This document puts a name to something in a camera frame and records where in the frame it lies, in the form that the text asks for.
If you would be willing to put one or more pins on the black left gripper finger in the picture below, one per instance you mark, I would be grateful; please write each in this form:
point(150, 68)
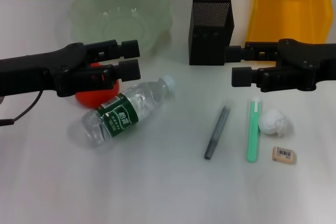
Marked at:
point(130, 70)
point(130, 49)

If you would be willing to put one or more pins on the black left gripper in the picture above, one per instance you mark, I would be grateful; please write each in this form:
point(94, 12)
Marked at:
point(31, 72)

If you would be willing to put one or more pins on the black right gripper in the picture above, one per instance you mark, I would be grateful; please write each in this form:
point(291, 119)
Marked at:
point(302, 64)

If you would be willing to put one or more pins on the red-orange toy fruit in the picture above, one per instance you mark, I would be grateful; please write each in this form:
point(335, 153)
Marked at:
point(95, 99)

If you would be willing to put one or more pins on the clear green-label water bottle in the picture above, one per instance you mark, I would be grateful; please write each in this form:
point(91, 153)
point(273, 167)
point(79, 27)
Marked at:
point(120, 116)

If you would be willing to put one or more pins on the white paper ball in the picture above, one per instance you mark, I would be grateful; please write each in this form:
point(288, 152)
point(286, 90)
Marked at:
point(274, 123)

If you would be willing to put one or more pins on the mint green pen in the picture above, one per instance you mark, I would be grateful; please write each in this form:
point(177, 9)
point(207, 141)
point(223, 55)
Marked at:
point(252, 134)

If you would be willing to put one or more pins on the beige eraser with barcode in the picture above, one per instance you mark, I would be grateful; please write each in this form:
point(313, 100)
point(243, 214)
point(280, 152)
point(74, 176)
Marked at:
point(284, 155)

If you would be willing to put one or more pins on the black mesh pen holder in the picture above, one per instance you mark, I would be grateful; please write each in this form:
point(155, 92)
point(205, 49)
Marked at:
point(207, 40)

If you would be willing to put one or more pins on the green glass fruit bowl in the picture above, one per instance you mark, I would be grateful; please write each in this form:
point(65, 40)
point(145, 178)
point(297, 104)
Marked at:
point(118, 11)

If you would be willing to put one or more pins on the grey pen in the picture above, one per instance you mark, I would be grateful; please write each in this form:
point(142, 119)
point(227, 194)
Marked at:
point(218, 129)

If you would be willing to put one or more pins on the yellow plastic bin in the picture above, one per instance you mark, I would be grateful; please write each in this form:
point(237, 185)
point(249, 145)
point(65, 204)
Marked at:
point(278, 11)

